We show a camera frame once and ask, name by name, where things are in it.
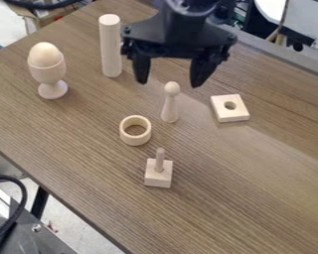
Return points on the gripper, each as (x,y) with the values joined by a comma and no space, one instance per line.
(179,29)

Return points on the flat wooden square with hole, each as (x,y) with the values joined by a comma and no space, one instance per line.
(230,107)

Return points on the wooden peg doll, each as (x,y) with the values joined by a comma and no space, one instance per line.
(170,103)

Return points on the tall wooden cylinder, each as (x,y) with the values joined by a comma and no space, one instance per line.
(110,46)

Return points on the small wooden peg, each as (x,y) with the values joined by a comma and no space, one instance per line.
(160,160)

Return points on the wooden cube block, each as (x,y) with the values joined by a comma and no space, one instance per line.
(158,175)

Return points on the wooden egg cup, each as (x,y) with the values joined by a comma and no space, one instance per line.
(49,77)

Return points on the wooden egg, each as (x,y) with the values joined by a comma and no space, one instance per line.
(44,54)

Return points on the cardboard box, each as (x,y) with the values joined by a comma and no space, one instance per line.
(37,13)

